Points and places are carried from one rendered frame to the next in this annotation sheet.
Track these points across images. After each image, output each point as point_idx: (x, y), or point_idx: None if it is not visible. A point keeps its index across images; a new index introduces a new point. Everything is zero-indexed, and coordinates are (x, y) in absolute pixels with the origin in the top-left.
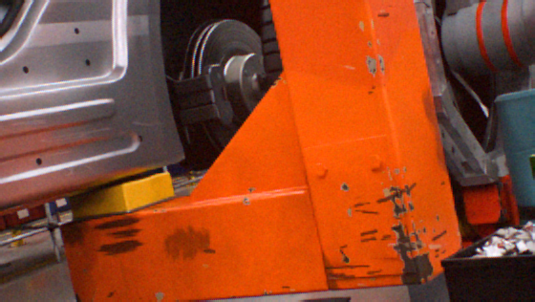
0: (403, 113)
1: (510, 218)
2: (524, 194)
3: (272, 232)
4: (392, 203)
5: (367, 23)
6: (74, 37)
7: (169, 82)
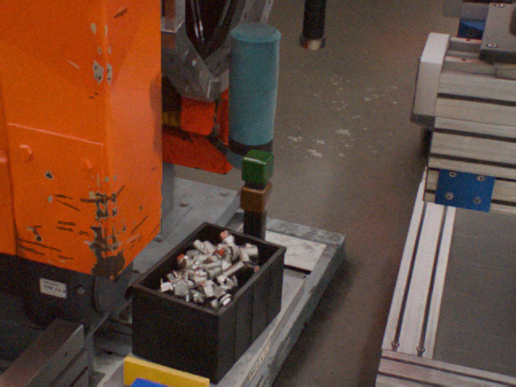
0: (125, 116)
1: (222, 131)
2: (237, 131)
3: None
4: (95, 205)
5: (100, 28)
6: None
7: None
